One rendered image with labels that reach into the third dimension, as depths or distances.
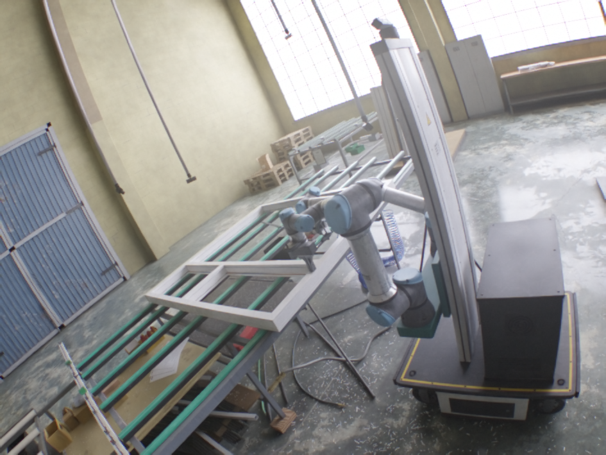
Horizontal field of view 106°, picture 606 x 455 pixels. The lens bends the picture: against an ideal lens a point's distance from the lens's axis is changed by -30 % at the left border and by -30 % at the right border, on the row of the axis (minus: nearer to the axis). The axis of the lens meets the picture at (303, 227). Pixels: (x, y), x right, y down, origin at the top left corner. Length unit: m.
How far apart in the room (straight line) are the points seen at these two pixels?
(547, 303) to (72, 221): 7.64
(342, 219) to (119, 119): 7.82
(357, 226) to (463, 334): 0.79
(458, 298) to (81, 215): 7.27
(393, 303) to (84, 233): 7.06
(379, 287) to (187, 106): 8.70
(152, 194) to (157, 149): 1.17
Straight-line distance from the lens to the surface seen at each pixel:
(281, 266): 1.84
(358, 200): 1.04
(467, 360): 1.73
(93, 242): 7.69
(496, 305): 1.29
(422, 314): 1.37
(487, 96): 8.39
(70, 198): 7.70
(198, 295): 2.16
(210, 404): 1.37
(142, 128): 8.66
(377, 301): 1.19
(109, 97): 8.67
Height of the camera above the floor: 1.67
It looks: 19 degrees down
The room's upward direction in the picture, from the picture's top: 24 degrees counter-clockwise
